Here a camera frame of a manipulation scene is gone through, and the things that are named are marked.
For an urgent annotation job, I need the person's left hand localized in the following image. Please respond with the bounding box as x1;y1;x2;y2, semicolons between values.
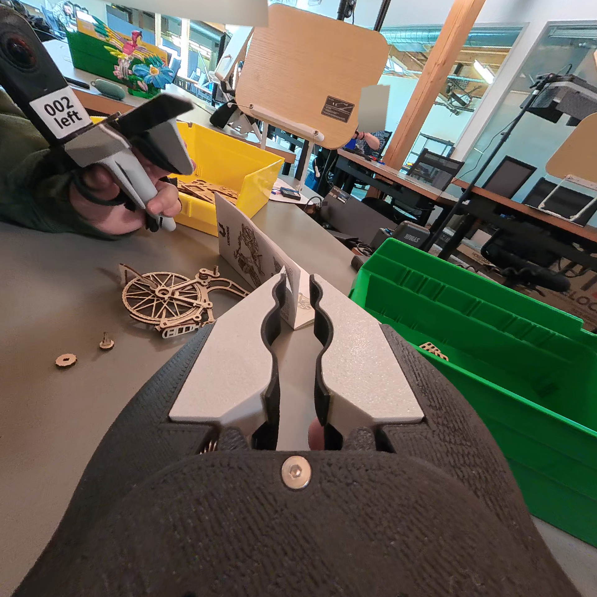
69;163;183;236

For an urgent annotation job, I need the brown-edged background desk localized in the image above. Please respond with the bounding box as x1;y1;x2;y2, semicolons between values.
336;149;597;262

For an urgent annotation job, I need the teal oval speaker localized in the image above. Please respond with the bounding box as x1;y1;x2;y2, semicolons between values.
91;79;127;101

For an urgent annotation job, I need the pile of flat wooden parts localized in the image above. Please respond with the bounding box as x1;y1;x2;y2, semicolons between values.
177;179;243;206

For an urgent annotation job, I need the black mesh office chair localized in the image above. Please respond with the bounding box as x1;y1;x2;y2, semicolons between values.
410;148;465;192

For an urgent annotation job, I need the black equipment box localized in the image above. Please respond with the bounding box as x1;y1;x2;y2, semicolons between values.
392;221;437;252

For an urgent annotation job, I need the black hard case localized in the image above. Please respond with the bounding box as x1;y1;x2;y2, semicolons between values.
520;75;597;124

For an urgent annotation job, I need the yellow plastic bin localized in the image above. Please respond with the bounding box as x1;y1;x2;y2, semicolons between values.
91;117;285;236

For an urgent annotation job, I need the grey desk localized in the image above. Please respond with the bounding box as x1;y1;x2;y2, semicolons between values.
0;177;597;565

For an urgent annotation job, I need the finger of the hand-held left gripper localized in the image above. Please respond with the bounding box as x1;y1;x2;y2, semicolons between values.
109;95;194;137
137;117;195;176

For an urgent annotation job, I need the green plastic bin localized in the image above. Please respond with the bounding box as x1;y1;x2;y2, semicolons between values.
349;238;597;546

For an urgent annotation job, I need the person's left forearm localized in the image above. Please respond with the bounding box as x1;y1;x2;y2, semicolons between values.
0;89;117;241

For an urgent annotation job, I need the black flat monitor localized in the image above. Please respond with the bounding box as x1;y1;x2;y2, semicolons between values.
483;156;537;201

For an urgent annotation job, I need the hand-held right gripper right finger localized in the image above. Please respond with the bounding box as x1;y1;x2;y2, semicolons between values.
309;274;426;451

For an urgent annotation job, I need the cardboard box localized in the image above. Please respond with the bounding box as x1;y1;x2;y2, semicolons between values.
555;271;597;327

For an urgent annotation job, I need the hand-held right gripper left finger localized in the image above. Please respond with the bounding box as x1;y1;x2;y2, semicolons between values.
168;273;287;451

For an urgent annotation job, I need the black tripod stand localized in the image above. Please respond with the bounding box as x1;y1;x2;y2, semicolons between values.
422;75;556;259

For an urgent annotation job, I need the green brick flower box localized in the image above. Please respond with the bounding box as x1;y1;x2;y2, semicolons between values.
65;19;175;99

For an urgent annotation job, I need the white instruction booklet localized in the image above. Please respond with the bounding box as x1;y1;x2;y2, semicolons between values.
215;193;315;329

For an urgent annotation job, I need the light wooden board stand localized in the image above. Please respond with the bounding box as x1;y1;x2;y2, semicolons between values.
539;112;597;227
235;4;390;192

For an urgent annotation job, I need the wooden support post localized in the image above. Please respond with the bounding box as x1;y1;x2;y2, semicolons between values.
382;0;486;169

